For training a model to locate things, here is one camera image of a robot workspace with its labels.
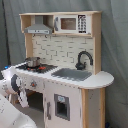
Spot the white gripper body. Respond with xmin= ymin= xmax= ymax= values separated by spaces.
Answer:
xmin=1 ymin=66 xmax=29 ymax=107

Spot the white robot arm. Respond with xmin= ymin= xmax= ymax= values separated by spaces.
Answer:
xmin=0 ymin=66 xmax=37 ymax=128

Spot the wooden toy kitchen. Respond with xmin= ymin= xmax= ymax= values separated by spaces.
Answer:
xmin=18 ymin=11 xmax=114 ymax=128

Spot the right red stove knob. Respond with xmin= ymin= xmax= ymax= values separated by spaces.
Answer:
xmin=30 ymin=81 xmax=37 ymax=87

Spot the silver toy pot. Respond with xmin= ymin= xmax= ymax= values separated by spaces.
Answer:
xmin=25 ymin=57 xmax=40 ymax=67

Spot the black toy stovetop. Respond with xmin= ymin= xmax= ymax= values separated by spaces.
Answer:
xmin=18 ymin=64 xmax=55 ymax=73

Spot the white cabinet door with dispenser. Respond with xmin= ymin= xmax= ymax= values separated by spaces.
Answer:
xmin=44 ymin=82 xmax=82 ymax=128

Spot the grey range hood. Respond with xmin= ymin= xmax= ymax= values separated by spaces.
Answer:
xmin=24 ymin=15 xmax=52 ymax=34

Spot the grey toy sink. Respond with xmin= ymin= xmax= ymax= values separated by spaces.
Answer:
xmin=52 ymin=68 xmax=92 ymax=81

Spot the black toy faucet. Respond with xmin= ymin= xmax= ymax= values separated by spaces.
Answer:
xmin=75 ymin=51 xmax=93 ymax=70

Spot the white toy microwave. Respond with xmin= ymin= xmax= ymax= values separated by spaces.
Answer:
xmin=54 ymin=15 xmax=91 ymax=34

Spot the grey backdrop curtain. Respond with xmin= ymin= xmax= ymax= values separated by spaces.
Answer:
xmin=0 ymin=0 xmax=128 ymax=128

